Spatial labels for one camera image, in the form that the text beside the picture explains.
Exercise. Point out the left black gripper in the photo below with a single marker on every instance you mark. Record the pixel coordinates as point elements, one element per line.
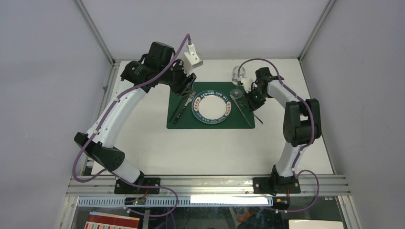
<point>178,88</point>

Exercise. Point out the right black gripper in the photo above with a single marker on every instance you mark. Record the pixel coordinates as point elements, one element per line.
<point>252,106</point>

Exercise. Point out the silver fork dark handle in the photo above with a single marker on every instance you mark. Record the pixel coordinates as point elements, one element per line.
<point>189,100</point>

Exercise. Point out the silver spoon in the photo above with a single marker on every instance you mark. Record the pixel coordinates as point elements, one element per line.
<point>243,104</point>

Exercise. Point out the clear drinking glass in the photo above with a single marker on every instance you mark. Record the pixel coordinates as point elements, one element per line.
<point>238,74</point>

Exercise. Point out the silver table knife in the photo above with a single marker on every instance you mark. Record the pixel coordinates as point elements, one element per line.
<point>239,108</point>

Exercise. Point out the dark green placemat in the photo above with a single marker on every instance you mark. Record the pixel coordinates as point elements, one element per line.
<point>188,121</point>

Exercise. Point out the white plate teal rim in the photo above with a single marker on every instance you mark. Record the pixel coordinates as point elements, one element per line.
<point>211,107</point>

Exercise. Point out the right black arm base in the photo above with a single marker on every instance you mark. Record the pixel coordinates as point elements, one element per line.
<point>273,185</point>

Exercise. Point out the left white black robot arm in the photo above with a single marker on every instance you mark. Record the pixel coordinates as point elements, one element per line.
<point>161,65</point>

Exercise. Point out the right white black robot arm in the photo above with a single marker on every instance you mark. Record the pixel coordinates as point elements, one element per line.
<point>301,122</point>

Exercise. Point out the orange object under table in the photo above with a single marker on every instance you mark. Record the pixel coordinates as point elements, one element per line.
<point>244,216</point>

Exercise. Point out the white box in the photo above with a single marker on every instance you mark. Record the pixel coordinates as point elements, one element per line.
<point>314,224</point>

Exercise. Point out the red striped book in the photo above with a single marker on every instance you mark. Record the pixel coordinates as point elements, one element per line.
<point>98,220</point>

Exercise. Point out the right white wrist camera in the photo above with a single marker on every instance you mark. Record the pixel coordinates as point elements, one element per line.
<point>248,84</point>

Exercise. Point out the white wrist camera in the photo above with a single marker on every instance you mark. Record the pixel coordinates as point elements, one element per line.
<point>248,84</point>
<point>191,59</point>

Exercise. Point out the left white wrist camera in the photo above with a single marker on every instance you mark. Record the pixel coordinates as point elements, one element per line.
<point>191,59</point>

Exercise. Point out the white slotted cable duct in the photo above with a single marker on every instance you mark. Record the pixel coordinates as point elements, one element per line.
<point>192,201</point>

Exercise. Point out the aluminium frame rail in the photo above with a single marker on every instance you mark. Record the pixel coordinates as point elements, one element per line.
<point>328,185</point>

